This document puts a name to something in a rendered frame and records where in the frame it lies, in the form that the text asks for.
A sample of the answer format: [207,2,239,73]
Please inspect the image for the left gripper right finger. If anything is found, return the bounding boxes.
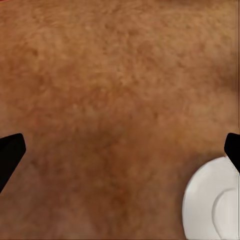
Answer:
[224,133,240,173]

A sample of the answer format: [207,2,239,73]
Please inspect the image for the saucer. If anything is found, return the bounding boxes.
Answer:
[181,156,240,240]

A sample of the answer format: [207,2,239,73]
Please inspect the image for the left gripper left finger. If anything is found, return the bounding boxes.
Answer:
[0,133,26,193]

